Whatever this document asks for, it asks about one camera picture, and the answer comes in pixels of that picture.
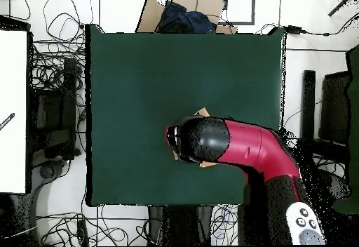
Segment tan terry towel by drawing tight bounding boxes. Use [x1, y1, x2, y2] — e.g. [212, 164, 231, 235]
[171, 107, 219, 168]

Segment dark green table cloth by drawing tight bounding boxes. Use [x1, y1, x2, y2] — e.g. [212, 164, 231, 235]
[85, 24, 285, 207]

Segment black equipment stand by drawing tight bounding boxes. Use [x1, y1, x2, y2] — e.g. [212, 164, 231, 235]
[147, 205, 214, 246]

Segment dark blue clothing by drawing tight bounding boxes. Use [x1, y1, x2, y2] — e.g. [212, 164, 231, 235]
[156, 1, 217, 34]

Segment brown cardboard box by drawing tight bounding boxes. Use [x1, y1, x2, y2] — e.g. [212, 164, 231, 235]
[135, 0, 238, 34]

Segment black power strip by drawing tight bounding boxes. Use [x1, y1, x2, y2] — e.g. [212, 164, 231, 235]
[76, 219, 90, 246]

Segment black pen with white print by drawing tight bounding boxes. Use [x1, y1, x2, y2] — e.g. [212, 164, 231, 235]
[0, 112, 15, 131]

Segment white desk top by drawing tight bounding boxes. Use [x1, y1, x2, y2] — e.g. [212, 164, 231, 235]
[0, 29, 29, 194]

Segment black rod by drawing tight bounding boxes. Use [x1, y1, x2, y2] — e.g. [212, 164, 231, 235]
[327, 0, 359, 17]

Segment tangled black cables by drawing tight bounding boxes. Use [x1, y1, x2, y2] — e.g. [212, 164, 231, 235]
[36, 204, 149, 246]
[20, 0, 95, 107]
[210, 203, 239, 245]
[283, 100, 348, 180]

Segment grey rectangular frame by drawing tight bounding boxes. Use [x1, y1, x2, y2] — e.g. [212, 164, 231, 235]
[215, 0, 256, 25]

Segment black cable with adapter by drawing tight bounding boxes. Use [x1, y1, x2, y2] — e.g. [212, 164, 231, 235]
[256, 12, 359, 37]

